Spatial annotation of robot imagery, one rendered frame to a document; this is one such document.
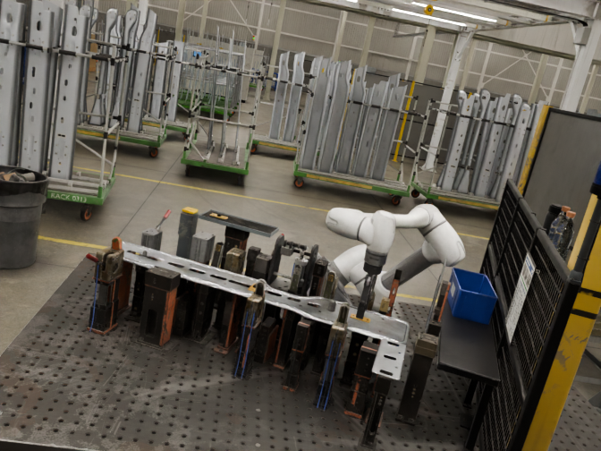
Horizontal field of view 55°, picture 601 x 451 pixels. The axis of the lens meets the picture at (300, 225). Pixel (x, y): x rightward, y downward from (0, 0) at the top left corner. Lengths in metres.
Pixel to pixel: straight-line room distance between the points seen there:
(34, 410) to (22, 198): 2.77
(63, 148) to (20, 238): 1.79
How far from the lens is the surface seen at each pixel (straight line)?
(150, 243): 2.78
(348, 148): 9.64
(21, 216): 4.81
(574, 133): 4.90
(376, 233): 2.25
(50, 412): 2.16
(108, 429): 2.09
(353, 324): 2.35
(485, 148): 10.66
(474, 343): 2.44
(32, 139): 6.50
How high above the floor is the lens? 1.96
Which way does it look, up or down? 16 degrees down
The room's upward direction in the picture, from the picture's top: 12 degrees clockwise
